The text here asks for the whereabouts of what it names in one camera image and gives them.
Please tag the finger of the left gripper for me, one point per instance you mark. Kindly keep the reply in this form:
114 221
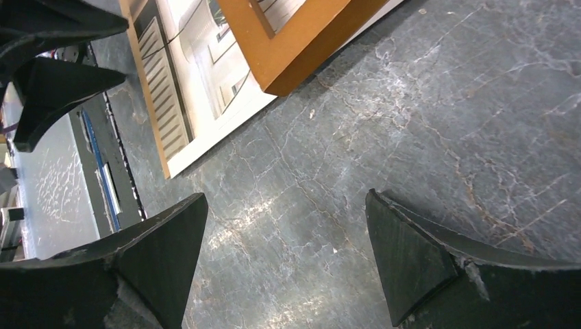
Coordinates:
50 89
29 28

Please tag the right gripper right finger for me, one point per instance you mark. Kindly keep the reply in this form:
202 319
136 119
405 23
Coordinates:
433 277

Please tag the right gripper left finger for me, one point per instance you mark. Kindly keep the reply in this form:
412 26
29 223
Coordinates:
139 277

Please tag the printed photo of plant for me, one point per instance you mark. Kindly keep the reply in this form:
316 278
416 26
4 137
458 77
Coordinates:
197 84

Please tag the wooden picture frame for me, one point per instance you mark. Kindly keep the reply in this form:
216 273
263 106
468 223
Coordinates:
281 61

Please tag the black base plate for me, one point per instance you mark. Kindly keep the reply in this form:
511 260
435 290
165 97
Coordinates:
114 200

